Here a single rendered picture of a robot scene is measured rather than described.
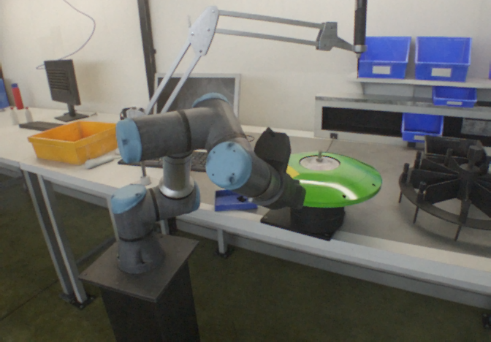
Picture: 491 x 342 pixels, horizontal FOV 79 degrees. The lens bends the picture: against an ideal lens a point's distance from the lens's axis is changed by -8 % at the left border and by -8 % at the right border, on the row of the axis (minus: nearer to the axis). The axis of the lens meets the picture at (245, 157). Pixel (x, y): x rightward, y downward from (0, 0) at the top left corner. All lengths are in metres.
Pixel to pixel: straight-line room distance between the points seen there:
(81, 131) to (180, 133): 1.51
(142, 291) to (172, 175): 0.29
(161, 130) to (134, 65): 1.95
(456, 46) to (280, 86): 0.85
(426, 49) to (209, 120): 1.30
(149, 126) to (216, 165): 0.11
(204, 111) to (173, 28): 1.67
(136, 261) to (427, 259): 0.70
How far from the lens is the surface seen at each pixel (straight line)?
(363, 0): 1.11
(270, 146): 0.54
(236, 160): 0.41
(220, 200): 1.03
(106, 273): 0.93
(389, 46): 1.63
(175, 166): 0.73
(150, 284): 0.85
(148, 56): 2.22
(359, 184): 0.77
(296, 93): 1.76
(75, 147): 1.51
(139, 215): 0.83
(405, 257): 0.85
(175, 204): 0.82
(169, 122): 0.45
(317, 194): 0.72
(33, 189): 1.92
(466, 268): 0.86
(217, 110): 0.48
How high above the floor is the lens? 1.40
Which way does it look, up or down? 21 degrees down
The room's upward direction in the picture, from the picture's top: 3 degrees counter-clockwise
